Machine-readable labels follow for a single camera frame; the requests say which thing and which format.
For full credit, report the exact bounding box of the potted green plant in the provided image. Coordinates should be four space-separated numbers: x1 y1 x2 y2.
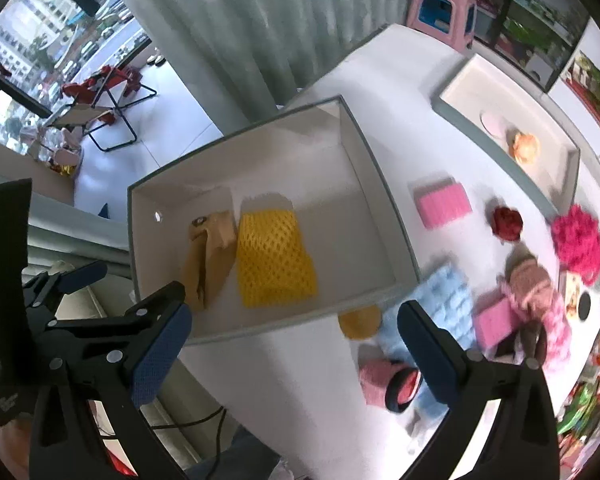
572 54 600 128

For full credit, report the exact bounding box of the pile of colourful packets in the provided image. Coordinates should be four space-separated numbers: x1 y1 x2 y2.
555 320 600 466

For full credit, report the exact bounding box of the black cable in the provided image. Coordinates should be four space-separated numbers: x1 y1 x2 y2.
150 406 228 432

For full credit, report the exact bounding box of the brown round cushion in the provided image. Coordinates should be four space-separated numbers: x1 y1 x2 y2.
338 306 383 341

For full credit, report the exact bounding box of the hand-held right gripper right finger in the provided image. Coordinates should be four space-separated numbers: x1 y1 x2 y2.
397 300 562 480

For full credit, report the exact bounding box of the pink fluffy duster cloth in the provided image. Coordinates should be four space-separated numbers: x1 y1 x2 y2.
541 292 574 362

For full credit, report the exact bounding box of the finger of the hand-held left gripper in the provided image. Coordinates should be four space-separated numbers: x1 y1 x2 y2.
22 260 109 319

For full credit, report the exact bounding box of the glass display cabinet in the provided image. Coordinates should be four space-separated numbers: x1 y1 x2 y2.
480 0 592 92

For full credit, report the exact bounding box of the shallow grey box lid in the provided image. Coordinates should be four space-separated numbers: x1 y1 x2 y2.
432 52 582 217

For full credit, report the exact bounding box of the pink plush doll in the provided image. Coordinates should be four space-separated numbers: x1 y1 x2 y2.
501 254 557 322

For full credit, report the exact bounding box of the brown paper bag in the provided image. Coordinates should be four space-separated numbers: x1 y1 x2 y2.
181 210 239 312

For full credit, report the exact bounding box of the pink round pad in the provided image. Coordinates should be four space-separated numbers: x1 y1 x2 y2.
480 110 508 137

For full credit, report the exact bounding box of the magenta fluffy pom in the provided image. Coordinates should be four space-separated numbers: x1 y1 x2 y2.
551 203 600 287

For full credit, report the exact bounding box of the red fabric rose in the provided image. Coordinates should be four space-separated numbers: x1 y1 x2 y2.
490 205 524 242

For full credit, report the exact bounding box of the orange plush toy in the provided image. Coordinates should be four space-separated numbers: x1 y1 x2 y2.
510 131 542 163

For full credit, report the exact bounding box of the pink plastic stool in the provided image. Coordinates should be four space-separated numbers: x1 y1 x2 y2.
406 0 479 52

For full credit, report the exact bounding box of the light blue fluffy cloth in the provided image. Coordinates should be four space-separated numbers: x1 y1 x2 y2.
379 264 475 418

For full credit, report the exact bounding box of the pale green curtain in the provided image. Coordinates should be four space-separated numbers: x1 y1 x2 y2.
87 0 421 133

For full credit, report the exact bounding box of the yellow toy block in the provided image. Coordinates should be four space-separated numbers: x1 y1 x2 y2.
236 209 319 309

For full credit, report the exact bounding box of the large grey storage box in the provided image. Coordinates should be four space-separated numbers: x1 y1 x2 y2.
127 95 422 347

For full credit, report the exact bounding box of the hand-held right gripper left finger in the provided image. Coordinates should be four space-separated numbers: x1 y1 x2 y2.
29 281 194 480

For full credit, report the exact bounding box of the pile of gift bags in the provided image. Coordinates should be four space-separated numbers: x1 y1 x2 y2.
29 126 84 177

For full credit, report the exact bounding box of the black folding chair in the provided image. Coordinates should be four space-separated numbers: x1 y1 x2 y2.
49 66 159 154

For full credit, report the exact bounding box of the pink ribbed sponge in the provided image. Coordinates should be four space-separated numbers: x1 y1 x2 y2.
472 294 519 352
413 177 472 231

